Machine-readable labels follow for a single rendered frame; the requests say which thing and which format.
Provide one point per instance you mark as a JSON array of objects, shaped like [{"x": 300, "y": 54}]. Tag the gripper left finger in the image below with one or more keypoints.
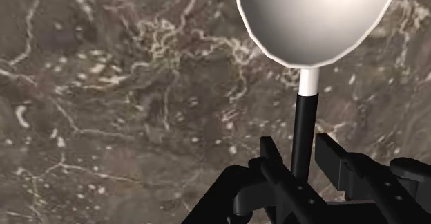
[{"x": 269, "y": 186}]

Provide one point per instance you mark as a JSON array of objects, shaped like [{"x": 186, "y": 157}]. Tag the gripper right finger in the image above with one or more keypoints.
[{"x": 370, "y": 179}]

